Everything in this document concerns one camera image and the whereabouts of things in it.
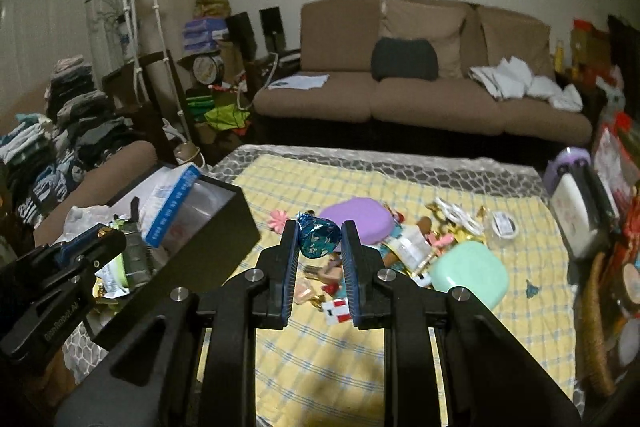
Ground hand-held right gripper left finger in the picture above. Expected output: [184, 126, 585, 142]
[55, 219, 301, 427]

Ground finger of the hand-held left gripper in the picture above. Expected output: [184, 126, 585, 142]
[50, 227, 128, 280]

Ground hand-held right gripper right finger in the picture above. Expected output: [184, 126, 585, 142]
[340, 221, 583, 427]

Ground blue foil candy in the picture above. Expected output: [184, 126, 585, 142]
[296, 211, 342, 258]

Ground black storage box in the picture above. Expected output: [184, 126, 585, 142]
[92, 164, 261, 350]

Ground white plastic bag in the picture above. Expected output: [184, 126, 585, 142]
[65, 206, 113, 234]

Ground red and white block toy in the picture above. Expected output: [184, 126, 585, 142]
[322, 299, 351, 325]

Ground purple oval case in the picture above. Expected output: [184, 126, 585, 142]
[318, 198, 392, 246]

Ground white tube with label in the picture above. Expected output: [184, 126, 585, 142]
[387, 227, 433, 269]

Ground brown armchair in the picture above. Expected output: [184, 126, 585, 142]
[30, 141, 158, 248]

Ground white box with blue print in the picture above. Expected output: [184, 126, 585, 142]
[141, 164, 203, 249]

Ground yellow checked cloth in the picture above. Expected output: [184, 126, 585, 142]
[200, 154, 576, 427]

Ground mint green case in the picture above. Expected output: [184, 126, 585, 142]
[430, 241, 510, 310]

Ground stack of folded clothes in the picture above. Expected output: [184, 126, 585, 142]
[0, 54, 146, 228]

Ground white plastic clips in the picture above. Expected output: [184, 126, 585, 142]
[435, 197, 483, 235]

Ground white jar with brown lid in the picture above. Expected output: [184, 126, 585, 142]
[172, 142, 206, 168]

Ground dark wooden chair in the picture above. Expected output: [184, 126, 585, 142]
[102, 49, 186, 152]

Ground clear tape roll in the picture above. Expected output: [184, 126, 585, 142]
[484, 210, 521, 250]

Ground green bag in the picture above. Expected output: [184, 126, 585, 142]
[202, 104, 251, 130]

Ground brown sofa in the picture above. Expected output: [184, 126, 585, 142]
[252, 0, 593, 148]

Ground white paper sheets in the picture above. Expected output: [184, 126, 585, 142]
[268, 74, 331, 90]

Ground dark grey cushion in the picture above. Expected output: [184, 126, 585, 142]
[371, 38, 440, 82]

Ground stack of purple tissue packs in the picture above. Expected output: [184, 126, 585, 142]
[182, 17, 232, 52]

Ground white coat rack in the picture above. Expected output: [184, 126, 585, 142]
[111, 0, 193, 142]

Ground black speaker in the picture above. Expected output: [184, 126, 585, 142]
[259, 7, 285, 52]

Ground wicker basket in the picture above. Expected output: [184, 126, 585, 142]
[575, 252, 621, 398]

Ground white clothes pile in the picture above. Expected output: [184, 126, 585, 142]
[469, 56, 584, 112]

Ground yellow bag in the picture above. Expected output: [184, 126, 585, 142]
[194, 0, 231, 18]

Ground red packaged goods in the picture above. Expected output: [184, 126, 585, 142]
[592, 112, 640, 228]

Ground yellow boxes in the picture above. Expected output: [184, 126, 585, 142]
[570, 19, 613, 78]

